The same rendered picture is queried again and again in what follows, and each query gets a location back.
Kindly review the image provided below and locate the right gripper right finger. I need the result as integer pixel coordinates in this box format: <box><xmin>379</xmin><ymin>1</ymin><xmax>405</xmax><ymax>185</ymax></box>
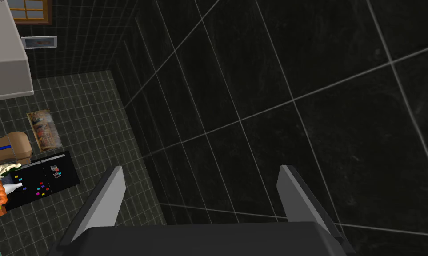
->
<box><xmin>276</xmin><ymin>164</ymin><xmax>347</xmax><ymax>242</ymax></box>

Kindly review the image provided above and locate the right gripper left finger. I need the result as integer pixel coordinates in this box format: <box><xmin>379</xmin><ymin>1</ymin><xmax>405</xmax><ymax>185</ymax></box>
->
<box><xmin>59</xmin><ymin>165</ymin><xmax>127</xmax><ymax>247</ymax></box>

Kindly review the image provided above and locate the black fridge with magnets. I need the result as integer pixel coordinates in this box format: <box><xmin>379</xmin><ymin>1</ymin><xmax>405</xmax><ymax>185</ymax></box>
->
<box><xmin>3</xmin><ymin>151</ymin><xmax>81</xmax><ymax>211</ymax></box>

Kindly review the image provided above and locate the white framed picture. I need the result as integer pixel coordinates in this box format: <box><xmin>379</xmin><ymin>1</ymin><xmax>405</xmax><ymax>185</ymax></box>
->
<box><xmin>20</xmin><ymin>36</ymin><xmax>58</xmax><ymax>49</ymax></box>

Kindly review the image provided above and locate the grey range hood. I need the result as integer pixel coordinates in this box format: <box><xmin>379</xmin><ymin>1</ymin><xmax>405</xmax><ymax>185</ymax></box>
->
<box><xmin>0</xmin><ymin>0</ymin><xmax>35</xmax><ymax>103</ymax></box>

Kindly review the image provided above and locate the wooden framed window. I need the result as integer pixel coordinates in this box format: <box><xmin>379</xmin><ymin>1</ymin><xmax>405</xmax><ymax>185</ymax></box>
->
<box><xmin>7</xmin><ymin>0</ymin><xmax>53</xmax><ymax>25</ymax></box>

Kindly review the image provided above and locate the colourful wall poster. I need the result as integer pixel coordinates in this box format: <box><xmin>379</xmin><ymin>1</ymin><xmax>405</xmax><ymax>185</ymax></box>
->
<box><xmin>26</xmin><ymin>109</ymin><xmax>63</xmax><ymax>153</ymax></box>

